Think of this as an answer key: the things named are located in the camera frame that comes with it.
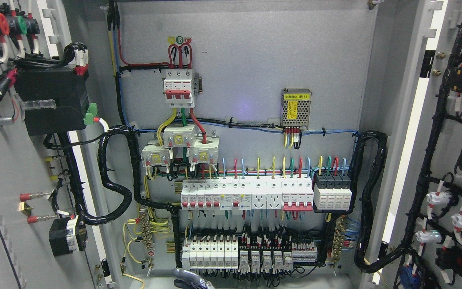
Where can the brass ground bar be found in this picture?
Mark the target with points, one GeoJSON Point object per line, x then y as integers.
{"type": "Point", "coordinates": [146, 235]}
{"type": "Point", "coordinates": [338, 239]}

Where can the red handle circuit breaker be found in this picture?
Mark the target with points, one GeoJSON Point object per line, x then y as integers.
{"type": "Point", "coordinates": [297, 195]}

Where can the white current transformers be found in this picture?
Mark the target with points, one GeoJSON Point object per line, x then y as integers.
{"type": "Point", "coordinates": [181, 141]}

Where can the white fuse holder row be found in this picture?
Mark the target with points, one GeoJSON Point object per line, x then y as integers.
{"type": "Point", "coordinates": [210, 252]}

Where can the metal mesh power supply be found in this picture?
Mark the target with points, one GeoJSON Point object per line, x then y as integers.
{"type": "Point", "coordinates": [295, 107]}

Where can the white socket breaker row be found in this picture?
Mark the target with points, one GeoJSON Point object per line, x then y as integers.
{"type": "Point", "coordinates": [231, 194]}

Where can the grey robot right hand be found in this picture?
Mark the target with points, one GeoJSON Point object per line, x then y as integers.
{"type": "Point", "coordinates": [189, 280]}

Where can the relay terminal row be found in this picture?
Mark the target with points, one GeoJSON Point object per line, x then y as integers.
{"type": "Point", "coordinates": [270, 253]}

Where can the red main circuit breaker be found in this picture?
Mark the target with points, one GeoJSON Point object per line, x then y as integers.
{"type": "Point", "coordinates": [181, 86]}

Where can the grey cabinet door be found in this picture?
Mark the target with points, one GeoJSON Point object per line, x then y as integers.
{"type": "Point", "coordinates": [26, 260]}
{"type": "Point", "coordinates": [410, 203]}

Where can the brass ground bar right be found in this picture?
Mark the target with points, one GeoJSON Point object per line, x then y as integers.
{"type": "Point", "coordinates": [338, 239]}

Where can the brass ground bar left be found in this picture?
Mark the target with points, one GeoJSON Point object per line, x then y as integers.
{"type": "Point", "coordinates": [146, 235]}

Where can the black white surge protector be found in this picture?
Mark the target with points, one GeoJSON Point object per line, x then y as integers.
{"type": "Point", "coordinates": [332, 193]}

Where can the black digital power meter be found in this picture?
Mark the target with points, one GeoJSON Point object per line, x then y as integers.
{"type": "Point", "coordinates": [54, 100]}

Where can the white rotary selector switch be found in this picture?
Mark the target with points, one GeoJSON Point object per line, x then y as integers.
{"type": "Point", "coordinates": [67, 235]}

